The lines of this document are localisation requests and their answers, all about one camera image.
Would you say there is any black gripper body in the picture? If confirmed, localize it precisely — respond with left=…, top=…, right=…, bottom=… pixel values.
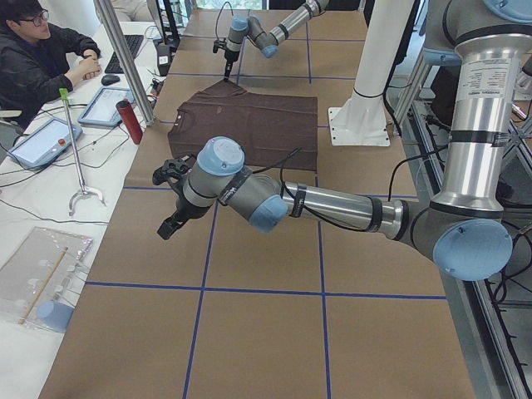
left=170, top=182, right=212, bottom=224
left=224, top=41, right=238, bottom=69

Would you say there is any brown t-shirt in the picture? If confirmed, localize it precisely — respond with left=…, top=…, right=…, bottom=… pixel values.
left=167, top=81, right=318, bottom=170

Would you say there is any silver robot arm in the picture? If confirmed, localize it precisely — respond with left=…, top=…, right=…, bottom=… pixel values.
left=213, top=0, right=328, bottom=81
left=153, top=1, right=531, bottom=281

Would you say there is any black box with label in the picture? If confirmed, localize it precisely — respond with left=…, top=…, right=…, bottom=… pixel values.
left=155, top=43, right=172, bottom=76

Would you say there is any black keyboard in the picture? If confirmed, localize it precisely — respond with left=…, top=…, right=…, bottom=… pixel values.
left=104, top=34, right=145, bottom=75

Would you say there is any red water bottle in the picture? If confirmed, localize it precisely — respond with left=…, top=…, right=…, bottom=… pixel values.
left=116, top=99, right=143, bottom=145

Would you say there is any wooden stick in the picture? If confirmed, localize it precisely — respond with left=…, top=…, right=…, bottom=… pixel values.
left=18, top=247, right=68, bottom=324

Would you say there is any black computer mouse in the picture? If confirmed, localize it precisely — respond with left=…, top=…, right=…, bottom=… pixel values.
left=101, top=74, right=121, bottom=86

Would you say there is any far teach pendant tablet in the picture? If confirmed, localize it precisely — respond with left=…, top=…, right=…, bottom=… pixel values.
left=77, top=86, right=135, bottom=128

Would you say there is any teach pendant tablet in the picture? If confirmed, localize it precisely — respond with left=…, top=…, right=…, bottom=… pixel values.
left=7, top=117, right=71, bottom=169
left=77, top=86, right=135, bottom=128

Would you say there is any clear plastic bag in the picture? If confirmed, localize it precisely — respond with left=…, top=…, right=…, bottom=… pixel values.
left=1, top=227, right=93, bottom=332

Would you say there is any light blue cap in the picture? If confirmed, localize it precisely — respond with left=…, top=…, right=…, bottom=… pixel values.
left=37, top=300, right=74, bottom=333

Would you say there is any near teach pendant tablet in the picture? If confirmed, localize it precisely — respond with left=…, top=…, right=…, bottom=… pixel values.
left=7, top=117, right=71, bottom=169

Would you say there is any brown paper table cover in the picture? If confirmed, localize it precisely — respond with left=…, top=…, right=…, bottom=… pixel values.
left=41, top=10, right=474, bottom=398

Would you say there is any metal reacher grabber tool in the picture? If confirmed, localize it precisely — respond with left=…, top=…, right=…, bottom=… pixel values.
left=59, top=88, right=105, bottom=216

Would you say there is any person in black jacket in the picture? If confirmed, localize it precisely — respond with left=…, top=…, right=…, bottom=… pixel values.
left=1, top=1, right=101, bottom=129

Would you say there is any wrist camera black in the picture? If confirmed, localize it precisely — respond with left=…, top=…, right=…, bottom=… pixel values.
left=213, top=38, right=226, bottom=53
left=151, top=154, right=196, bottom=189

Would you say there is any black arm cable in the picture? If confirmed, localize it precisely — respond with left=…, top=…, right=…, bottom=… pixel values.
left=249, top=146, right=448, bottom=232

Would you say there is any aluminium frame post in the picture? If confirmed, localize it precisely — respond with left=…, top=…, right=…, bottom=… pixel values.
left=95, top=0, right=155, bottom=126

